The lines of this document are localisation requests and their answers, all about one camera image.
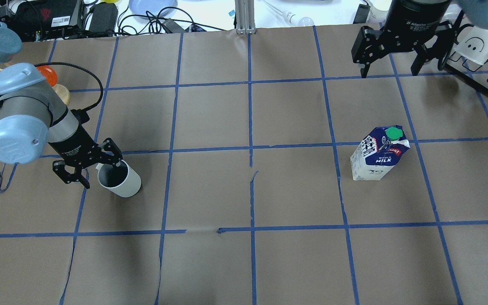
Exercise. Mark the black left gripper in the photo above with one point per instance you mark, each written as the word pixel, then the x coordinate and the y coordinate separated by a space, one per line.
pixel 71 142

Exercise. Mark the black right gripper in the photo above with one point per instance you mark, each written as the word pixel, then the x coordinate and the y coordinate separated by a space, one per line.
pixel 411 18

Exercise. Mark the white mug grey inside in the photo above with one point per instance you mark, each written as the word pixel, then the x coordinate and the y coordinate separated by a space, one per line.
pixel 120 179

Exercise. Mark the blue white milk carton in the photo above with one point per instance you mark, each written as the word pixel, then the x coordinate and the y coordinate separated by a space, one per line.
pixel 378 153

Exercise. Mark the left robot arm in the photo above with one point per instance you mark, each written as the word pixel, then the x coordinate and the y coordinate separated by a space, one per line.
pixel 32 115

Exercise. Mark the white smiley cup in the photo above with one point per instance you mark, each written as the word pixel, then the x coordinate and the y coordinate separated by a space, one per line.
pixel 474 45

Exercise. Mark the orange mug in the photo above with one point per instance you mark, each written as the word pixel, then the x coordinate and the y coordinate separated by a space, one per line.
pixel 49 73

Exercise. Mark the black power adapter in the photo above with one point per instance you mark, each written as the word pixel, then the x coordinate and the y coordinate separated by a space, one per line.
pixel 103 19

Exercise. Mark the black electronics box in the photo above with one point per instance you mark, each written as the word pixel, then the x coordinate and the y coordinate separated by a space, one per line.
pixel 40 20

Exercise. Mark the blue plate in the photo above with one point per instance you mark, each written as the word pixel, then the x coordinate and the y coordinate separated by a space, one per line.
pixel 139 8

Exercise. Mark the aluminium frame post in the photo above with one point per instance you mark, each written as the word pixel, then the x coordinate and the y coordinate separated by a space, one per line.
pixel 245 17

